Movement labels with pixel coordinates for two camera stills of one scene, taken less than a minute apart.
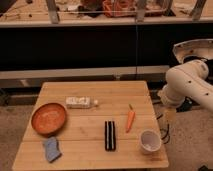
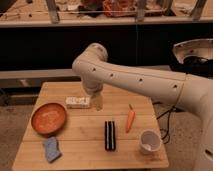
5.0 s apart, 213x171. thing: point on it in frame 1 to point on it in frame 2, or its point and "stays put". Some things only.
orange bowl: (48, 118) stays put
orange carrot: (131, 117) stays put
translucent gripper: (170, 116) to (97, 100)
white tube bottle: (80, 102) stays put
